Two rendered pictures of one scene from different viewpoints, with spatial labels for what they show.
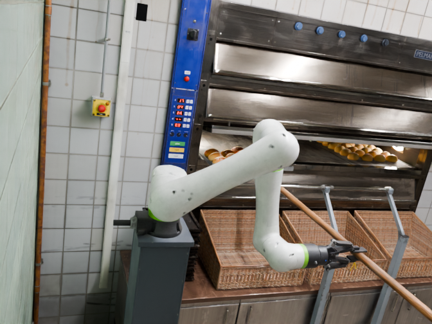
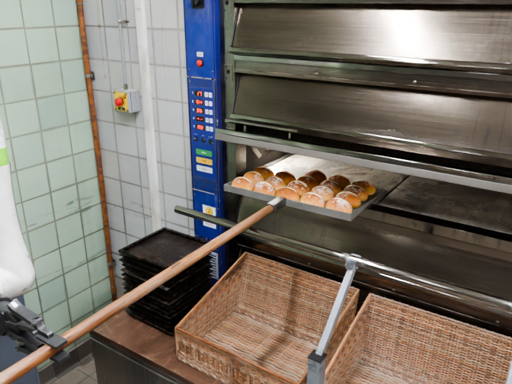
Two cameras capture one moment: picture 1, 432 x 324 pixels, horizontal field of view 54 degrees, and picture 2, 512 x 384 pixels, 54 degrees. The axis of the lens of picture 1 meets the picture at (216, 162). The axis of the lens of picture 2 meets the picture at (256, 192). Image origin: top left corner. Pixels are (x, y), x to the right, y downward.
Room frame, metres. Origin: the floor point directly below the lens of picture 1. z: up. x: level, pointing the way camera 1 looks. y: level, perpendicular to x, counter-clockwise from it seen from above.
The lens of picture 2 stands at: (1.40, -1.61, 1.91)
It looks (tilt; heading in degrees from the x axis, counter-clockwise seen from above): 21 degrees down; 56
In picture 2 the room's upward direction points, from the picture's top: straight up
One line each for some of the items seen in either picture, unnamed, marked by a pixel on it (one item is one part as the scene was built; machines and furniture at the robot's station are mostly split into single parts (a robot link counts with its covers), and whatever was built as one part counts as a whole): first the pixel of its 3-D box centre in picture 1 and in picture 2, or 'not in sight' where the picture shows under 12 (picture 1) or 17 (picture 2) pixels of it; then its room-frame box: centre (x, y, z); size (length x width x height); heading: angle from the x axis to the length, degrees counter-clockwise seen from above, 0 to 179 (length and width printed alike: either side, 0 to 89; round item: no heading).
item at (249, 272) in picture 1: (249, 245); (267, 324); (2.37, -0.29, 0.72); 0.56 x 0.49 x 0.28; 111
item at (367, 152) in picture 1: (353, 146); not in sight; (3.45, -1.10, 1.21); 0.61 x 0.48 x 0.06; 22
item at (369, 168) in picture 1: (319, 166); (452, 230); (2.85, -0.71, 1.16); 1.80 x 0.06 x 0.04; 112
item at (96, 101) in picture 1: (101, 106); (126, 100); (2.23, 0.65, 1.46); 0.10 x 0.07 x 0.10; 112
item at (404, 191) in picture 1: (316, 186); (445, 268); (2.83, -0.72, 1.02); 1.79 x 0.11 x 0.19; 112
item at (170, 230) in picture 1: (148, 221); not in sight; (1.45, 0.21, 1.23); 0.26 x 0.15 x 0.06; 110
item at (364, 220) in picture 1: (400, 242); not in sight; (2.81, -1.40, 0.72); 0.56 x 0.49 x 0.28; 111
